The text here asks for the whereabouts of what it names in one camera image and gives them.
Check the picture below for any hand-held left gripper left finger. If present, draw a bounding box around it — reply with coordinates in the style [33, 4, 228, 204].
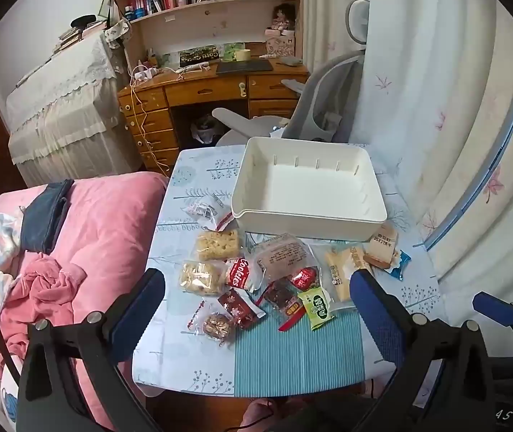
[16, 267, 167, 432]

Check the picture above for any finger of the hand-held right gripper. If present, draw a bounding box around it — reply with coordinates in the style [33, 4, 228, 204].
[472, 292, 513, 325]

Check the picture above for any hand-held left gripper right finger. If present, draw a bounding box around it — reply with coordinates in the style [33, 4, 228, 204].
[349, 269, 498, 432]

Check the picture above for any clear yellow cracker packet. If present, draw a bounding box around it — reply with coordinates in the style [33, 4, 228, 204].
[322, 245, 374, 311]

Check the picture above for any green snack packet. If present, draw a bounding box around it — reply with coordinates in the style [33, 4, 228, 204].
[297, 285, 336, 331]

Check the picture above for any blue snack packet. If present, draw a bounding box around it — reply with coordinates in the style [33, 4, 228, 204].
[385, 249, 412, 281]

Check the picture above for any yellow rice crispy packet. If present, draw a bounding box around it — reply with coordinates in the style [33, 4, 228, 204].
[178, 260, 228, 296]
[194, 229, 245, 262]

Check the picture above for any beige cracker packet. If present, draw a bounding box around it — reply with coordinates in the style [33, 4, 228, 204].
[363, 221, 400, 268]

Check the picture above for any clear walnut cookie packet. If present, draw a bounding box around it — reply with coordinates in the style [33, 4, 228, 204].
[187, 301, 237, 347]

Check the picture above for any red round snack packet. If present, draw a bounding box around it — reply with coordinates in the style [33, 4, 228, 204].
[290, 266, 320, 291]

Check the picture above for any dark red jerky packet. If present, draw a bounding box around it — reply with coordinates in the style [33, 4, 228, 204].
[261, 279, 307, 333]

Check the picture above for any dark red snack packet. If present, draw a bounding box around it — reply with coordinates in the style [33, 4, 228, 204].
[217, 288, 266, 330]

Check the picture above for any white red cookie packet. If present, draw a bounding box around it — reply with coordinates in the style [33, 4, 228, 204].
[225, 256, 264, 293]

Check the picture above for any large translucent pastry packet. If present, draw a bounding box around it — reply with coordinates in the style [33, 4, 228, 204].
[250, 233, 318, 289]

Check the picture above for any small clear red print packet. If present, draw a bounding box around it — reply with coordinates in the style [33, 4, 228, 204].
[181, 195, 235, 232]

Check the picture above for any white plastic storage box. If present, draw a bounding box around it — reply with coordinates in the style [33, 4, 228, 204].
[231, 136, 389, 242]

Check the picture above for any pink blanket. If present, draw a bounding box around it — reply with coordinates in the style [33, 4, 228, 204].
[0, 172, 169, 432]

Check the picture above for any tree print tablecloth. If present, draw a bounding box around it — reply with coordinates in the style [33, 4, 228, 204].
[131, 144, 446, 399]

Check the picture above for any dark blue pouch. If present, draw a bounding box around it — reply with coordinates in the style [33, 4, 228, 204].
[19, 179, 74, 254]

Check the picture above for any bin with plastic bag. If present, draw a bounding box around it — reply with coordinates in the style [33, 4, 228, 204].
[191, 114, 221, 145]

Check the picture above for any floral print curtain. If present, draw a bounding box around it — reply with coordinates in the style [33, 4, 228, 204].
[301, 0, 513, 289]

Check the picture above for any white lace cover cloth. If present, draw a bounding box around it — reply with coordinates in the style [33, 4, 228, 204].
[5, 31, 142, 187]

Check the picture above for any grey office chair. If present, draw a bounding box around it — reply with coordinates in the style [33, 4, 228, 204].
[212, 51, 367, 147]

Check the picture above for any wooden desk with drawers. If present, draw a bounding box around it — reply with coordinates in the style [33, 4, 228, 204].
[117, 60, 311, 176]

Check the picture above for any black printed box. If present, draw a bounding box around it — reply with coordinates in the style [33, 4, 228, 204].
[179, 46, 219, 66]

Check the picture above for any black desk pad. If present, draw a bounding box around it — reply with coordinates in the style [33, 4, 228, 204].
[216, 60, 274, 76]

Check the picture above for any floral fabric bag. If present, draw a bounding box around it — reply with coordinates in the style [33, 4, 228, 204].
[104, 20, 132, 49]

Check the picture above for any stack of books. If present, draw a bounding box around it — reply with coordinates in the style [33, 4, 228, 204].
[56, 24, 104, 52]

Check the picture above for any patterned cardboard box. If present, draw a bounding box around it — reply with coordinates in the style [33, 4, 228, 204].
[265, 36, 298, 58]

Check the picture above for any white fan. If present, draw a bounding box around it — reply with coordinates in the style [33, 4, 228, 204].
[344, 0, 369, 50]

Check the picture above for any wooden bookshelf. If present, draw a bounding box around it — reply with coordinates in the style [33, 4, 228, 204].
[110, 0, 304, 61]

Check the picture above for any brown haired doll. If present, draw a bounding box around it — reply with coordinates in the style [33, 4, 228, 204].
[265, 4, 297, 37]

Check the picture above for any white charging cable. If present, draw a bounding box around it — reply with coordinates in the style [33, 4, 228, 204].
[128, 65, 172, 176]

